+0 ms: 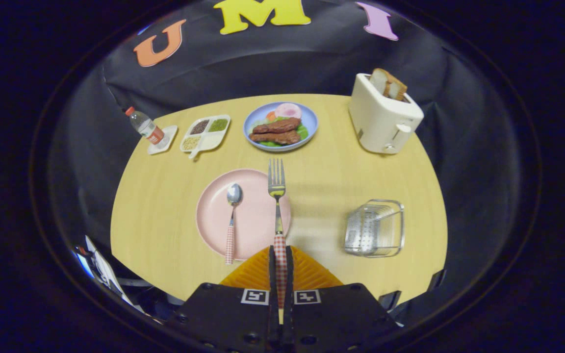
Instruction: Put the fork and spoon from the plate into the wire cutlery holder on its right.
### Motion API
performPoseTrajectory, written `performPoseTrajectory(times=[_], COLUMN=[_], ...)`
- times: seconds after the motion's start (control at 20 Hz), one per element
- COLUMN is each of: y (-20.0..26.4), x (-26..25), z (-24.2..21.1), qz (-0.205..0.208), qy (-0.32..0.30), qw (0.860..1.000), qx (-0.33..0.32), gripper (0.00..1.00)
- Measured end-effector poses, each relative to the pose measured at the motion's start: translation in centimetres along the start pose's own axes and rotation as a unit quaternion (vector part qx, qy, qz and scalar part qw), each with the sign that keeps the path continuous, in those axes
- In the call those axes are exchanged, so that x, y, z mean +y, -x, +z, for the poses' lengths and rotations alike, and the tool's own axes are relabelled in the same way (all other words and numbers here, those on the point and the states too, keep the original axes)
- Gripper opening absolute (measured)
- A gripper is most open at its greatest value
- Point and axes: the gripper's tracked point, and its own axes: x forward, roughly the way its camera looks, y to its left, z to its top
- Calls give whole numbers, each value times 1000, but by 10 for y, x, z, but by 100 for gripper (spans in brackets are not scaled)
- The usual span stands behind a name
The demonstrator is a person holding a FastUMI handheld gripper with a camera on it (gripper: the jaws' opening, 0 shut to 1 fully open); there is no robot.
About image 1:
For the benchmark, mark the green lettuce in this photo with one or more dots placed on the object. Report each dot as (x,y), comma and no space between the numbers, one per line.
(303,132)

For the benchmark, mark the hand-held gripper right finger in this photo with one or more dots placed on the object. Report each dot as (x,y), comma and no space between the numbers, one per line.
(290,274)

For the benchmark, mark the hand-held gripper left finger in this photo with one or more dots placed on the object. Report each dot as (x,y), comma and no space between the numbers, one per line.
(271,274)

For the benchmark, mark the clear plastic water bottle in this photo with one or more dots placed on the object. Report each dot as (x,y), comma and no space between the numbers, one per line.
(144,125)

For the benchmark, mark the pink ham slice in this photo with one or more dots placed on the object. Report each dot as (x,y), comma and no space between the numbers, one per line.
(288,111)

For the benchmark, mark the blue food plate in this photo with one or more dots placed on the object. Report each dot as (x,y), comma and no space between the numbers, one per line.
(312,122)

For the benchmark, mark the brown meat strip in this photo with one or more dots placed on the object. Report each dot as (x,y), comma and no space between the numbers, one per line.
(277,126)
(275,138)

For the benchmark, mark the pink plate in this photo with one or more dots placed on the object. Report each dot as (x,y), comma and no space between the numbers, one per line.
(253,220)

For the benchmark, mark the cream white toaster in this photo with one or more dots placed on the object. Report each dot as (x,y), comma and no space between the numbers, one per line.
(380,122)

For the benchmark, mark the white square coaster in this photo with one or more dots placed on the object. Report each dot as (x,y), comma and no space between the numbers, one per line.
(169,137)

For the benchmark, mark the white divided grain dish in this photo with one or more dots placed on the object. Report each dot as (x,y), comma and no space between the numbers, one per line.
(209,142)

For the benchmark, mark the toast slice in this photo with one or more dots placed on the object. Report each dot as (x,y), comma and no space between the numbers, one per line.
(379,81)
(398,90)

